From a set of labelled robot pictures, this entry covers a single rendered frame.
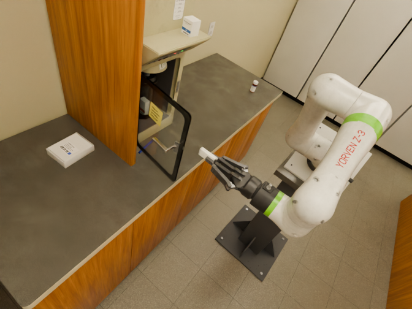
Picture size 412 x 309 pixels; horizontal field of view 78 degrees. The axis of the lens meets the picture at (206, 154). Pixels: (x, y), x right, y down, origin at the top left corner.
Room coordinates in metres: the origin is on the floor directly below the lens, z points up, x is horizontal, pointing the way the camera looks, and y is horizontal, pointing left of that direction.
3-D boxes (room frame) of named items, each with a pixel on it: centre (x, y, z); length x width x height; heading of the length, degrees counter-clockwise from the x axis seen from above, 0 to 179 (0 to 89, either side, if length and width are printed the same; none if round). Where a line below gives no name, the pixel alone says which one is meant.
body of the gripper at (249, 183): (0.56, -0.15, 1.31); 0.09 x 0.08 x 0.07; 67
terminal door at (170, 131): (0.77, 0.22, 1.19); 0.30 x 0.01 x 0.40; 60
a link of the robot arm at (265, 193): (0.53, -0.22, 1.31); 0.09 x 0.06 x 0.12; 157
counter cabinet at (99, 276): (1.18, 0.30, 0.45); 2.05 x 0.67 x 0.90; 157
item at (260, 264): (1.14, -0.62, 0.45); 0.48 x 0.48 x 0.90; 65
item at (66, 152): (0.70, 0.60, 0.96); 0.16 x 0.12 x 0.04; 161
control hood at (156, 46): (0.97, 0.26, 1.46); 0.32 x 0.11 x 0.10; 157
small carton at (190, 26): (1.04, 0.23, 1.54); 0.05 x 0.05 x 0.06; 62
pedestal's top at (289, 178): (1.14, -0.62, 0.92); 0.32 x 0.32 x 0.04; 65
